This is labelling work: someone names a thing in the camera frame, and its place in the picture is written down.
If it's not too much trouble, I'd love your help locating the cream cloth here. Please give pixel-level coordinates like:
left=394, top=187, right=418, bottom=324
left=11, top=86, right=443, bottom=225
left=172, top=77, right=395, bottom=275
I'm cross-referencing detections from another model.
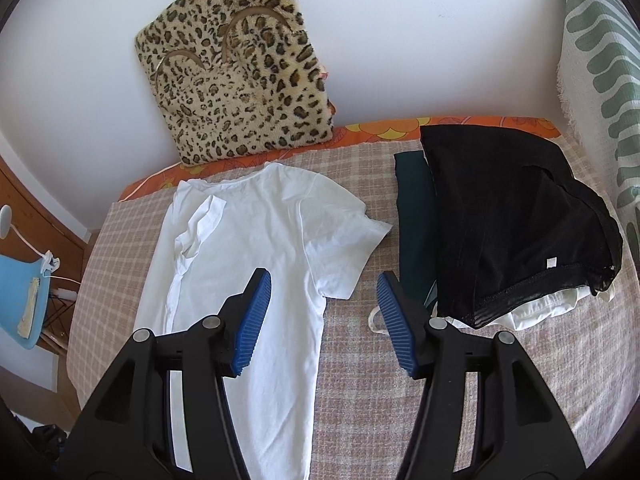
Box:
left=17, top=276, right=42, bottom=337

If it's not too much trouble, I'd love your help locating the green and white patterned pillow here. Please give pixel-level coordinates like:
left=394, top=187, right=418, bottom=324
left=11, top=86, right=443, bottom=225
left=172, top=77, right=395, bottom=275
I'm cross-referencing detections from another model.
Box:
left=556, top=0, right=640, bottom=281

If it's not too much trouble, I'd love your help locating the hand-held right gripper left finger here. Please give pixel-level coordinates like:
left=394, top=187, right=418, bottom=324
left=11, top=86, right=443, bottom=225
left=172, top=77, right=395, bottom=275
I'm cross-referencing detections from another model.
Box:
left=62, top=267, right=273, bottom=480

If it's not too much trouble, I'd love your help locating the white t-shirt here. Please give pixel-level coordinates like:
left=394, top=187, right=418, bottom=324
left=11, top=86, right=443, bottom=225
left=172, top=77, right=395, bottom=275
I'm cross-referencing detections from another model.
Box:
left=134, top=161, right=393, bottom=480

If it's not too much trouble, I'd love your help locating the white cable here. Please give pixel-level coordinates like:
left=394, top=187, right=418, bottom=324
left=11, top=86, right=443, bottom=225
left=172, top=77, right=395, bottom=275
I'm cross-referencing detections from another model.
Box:
left=49, top=274, right=82, bottom=298

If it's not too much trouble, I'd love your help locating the blue chair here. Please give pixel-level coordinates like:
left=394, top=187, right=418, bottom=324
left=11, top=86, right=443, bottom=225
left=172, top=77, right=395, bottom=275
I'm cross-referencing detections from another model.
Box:
left=0, top=252, right=76, bottom=356

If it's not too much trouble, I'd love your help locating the wooden cabinet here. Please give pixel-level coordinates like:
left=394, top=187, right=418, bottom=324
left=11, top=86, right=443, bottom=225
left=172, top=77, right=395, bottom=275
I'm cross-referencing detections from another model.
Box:
left=0, top=155, right=101, bottom=261

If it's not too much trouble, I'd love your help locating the beige plaid blanket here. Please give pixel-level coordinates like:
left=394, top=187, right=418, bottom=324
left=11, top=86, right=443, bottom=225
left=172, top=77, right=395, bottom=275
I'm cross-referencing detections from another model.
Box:
left=67, top=135, right=623, bottom=480

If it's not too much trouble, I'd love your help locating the white strappy garment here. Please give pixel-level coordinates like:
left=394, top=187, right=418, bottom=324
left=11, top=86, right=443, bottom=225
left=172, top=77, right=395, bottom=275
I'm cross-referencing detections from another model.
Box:
left=369, top=285, right=616, bottom=336

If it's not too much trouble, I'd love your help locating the folded dark clothes stack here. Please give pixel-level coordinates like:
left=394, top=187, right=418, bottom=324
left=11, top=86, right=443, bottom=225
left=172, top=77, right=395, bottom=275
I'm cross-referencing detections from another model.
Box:
left=420, top=125, right=623, bottom=330

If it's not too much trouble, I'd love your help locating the dark green garment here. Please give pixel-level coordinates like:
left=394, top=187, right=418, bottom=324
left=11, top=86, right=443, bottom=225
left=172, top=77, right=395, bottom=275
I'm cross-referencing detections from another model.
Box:
left=393, top=151, right=441, bottom=311

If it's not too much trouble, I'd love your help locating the orange patterned bedsheet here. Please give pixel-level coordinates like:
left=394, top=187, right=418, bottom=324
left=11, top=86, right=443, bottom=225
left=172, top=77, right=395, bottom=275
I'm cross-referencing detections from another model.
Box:
left=117, top=117, right=563, bottom=203

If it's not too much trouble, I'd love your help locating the leopard print pillow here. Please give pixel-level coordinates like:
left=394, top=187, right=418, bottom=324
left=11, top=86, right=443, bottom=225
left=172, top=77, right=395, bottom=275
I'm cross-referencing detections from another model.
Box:
left=134, top=0, right=336, bottom=168

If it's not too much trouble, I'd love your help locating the white clip lamp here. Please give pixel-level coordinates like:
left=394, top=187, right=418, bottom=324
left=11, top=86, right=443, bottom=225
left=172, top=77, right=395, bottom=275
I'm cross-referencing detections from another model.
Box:
left=0, top=205, right=61, bottom=272

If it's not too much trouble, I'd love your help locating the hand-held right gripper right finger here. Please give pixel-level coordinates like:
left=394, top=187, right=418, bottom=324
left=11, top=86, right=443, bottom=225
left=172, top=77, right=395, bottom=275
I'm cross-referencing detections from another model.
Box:
left=376, top=271, right=588, bottom=480

